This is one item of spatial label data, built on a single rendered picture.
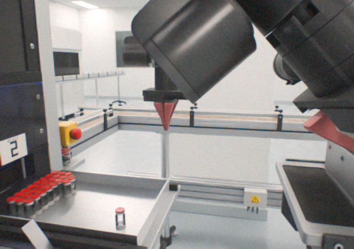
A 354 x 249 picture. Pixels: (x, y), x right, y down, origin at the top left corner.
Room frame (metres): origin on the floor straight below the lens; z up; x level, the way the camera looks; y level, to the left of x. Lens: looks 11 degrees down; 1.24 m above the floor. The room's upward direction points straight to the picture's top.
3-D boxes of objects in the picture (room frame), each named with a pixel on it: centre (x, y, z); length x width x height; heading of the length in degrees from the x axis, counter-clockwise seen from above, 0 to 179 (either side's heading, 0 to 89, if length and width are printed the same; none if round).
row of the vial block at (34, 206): (0.64, 0.32, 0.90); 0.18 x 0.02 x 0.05; 168
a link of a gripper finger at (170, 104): (0.65, 0.04, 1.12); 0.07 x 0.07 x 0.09; 78
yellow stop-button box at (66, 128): (0.91, 0.39, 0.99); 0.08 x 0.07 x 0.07; 78
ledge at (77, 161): (0.94, 0.43, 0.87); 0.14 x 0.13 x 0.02; 78
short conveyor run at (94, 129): (1.22, 0.47, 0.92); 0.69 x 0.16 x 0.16; 168
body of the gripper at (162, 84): (0.65, 0.02, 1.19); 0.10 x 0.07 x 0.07; 78
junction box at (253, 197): (1.39, -0.44, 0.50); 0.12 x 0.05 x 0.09; 78
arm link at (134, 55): (0.65, 0.06, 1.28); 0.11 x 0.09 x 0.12; 81
